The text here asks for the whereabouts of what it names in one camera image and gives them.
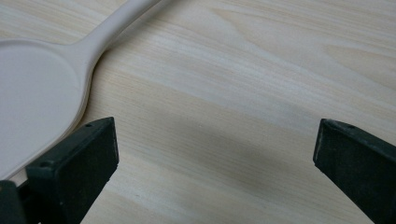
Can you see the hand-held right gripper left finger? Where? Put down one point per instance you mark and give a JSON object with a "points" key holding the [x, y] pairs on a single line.
{"points": [[77, 168]]}

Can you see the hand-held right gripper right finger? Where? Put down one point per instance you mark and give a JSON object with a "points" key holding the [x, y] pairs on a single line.
{"points": [[358, 161]]}

